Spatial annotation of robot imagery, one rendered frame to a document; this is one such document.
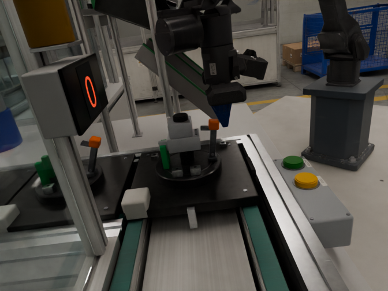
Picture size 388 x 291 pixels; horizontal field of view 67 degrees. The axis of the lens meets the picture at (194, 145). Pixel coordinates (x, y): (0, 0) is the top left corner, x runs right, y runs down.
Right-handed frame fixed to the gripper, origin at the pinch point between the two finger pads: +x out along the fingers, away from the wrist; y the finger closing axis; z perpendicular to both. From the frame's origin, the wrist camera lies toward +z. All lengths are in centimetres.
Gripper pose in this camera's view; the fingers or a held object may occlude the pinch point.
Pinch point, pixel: (223, 109)
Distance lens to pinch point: 57.3
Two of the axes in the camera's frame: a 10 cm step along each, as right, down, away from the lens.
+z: 9.9, -1.4, -0.3
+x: 1.4, 9.0, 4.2
